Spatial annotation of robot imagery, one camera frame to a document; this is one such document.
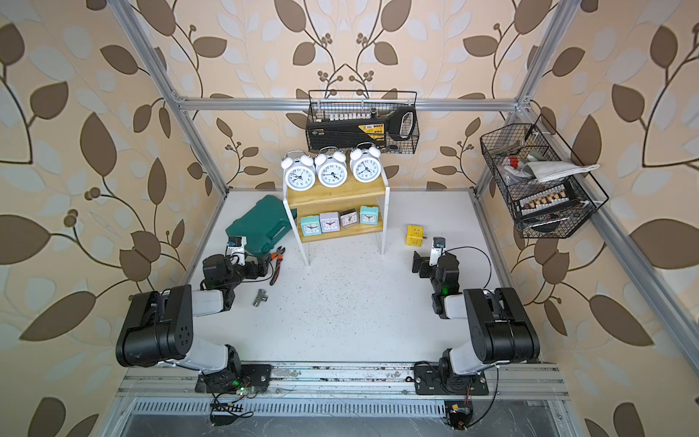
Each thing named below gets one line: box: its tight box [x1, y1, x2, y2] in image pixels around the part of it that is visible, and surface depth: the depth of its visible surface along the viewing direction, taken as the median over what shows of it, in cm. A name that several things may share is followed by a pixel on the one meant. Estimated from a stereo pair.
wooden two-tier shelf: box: [282, 170, 391, 266], surface depth 86 cm
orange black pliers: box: [269, 245, 286, 286], surface depth 101 cm
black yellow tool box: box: [305, 106, 417, 151], surface depth 85 cm
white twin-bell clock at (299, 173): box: [280, 149, 316, 193], surface depth 72 cm
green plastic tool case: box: [225, 194, 298, 257], surface depth 107 cm
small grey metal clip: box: [252, 288, 269, 307], surface depth 91 cm
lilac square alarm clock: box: [319, 211, 341, 234], surface depth 86 cm
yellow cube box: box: [405, 224, 426, 248], surface depth 103 cm
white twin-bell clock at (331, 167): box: [314, 145, 349, 189], surface depth 73 cm
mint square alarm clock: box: [300, 214, 323, 237], surface depth 86 cm
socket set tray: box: [516, 183, 579, 218], surface depth 68 cm
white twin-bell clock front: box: [349, 141, 382, 183], surface depth 74 cm
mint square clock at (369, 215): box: [359, 205, 380, 225], surface depth 88 cm
